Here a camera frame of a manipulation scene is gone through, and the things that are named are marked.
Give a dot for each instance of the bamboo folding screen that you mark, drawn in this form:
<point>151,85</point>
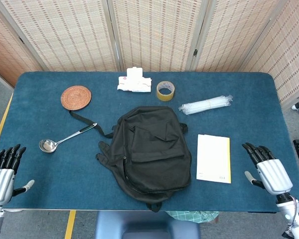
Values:
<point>152,32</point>

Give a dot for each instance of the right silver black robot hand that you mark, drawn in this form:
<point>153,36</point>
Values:
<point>274,175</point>

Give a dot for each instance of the green checked cloth bag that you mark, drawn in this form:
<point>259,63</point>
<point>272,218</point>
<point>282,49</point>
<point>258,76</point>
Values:
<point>192,216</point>

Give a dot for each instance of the round woven rattan coaster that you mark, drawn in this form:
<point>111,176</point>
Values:
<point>76,97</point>

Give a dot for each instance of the white and yellow notebook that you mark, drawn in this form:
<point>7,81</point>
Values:
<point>213,159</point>

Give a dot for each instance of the blue grey chair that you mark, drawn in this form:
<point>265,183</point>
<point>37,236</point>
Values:
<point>144,224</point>

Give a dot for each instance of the blue felt table cover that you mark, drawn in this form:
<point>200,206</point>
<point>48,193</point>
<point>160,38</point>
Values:
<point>251,119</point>

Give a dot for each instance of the small white box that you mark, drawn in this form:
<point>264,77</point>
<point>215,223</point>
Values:
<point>134,71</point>

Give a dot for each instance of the yellowish packing tape roll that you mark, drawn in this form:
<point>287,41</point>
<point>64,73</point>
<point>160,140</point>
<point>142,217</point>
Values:
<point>165,97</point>

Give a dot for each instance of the black backpack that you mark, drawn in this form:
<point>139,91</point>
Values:
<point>152,154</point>

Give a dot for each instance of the bundle of wrapped clear straws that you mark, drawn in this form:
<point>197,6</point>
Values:
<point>204,105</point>

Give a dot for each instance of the white tissue pack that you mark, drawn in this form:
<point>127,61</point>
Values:
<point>134,84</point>

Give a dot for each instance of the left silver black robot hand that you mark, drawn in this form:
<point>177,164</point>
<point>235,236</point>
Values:
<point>1,184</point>

